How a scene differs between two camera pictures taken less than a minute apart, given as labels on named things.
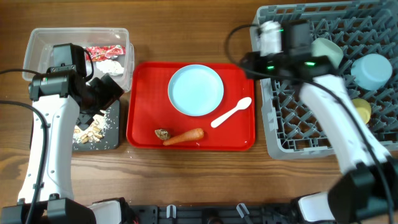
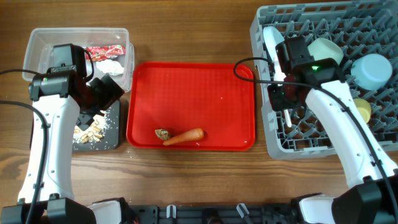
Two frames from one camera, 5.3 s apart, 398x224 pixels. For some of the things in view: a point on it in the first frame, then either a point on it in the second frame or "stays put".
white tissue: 110,66 stays put
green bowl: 323,46 stays put
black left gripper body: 102,96 stays put
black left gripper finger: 84,121 stays put
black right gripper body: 273,64 to 280,98
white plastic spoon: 242,104 to 288,118
